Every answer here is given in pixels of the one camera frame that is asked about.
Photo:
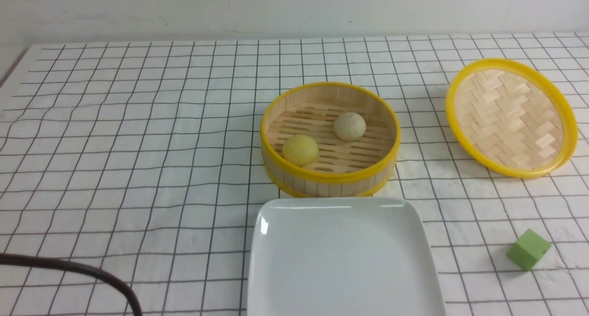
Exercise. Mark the yellow steamed bun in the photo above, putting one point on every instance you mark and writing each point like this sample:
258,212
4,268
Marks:
300,150

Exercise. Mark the beige steamed bun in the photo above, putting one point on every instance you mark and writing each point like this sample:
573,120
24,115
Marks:
349,127

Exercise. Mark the white square plate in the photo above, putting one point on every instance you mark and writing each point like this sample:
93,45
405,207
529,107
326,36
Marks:
342,256

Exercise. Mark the yellow-rimmed bamboo steamer basket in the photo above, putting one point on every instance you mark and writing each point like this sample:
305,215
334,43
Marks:
342,169

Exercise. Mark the white checkered tablecloth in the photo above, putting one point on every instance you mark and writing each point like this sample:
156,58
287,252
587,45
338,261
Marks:
144,159

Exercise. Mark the yellow-rimmed woven steamer lid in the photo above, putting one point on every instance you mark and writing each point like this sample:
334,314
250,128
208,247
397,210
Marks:
510,118

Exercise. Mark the green cube block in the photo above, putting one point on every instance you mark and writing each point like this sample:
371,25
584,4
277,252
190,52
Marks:
528,250

